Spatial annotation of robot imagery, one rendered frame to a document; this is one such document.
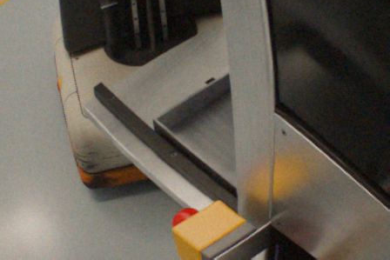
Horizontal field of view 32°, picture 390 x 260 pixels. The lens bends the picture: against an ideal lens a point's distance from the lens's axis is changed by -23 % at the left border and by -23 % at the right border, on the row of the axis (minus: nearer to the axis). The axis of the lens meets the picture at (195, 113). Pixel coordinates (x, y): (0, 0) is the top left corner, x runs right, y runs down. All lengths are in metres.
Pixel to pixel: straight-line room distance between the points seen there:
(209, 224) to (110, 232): 1.33
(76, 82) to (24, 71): 0.61
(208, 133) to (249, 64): 0.45
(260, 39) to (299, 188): 0.17
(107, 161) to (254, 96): 1.42
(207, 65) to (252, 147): 0.48
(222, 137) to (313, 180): 0.44
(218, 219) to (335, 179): 0.22
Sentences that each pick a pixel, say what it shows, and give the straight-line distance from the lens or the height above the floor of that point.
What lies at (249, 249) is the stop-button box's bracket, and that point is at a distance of 0.92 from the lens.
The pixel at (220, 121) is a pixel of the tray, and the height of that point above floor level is 0.88.
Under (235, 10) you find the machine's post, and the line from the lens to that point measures 0.73.
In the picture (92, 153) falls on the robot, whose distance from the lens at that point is 2.15.
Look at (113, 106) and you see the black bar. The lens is 1.25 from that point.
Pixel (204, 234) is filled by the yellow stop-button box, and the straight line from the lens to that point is 0.90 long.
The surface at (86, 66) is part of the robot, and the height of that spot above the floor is 0.28.
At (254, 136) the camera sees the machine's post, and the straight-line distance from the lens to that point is 0.83.
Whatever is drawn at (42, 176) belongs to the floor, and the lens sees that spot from 2.41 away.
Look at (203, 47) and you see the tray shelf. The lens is 1.35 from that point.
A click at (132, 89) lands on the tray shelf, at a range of 1.30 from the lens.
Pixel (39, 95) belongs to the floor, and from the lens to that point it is 2.70.
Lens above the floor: 1.75
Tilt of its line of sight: 44 degrees down
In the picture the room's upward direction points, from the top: 7 degrees counter-clockwise
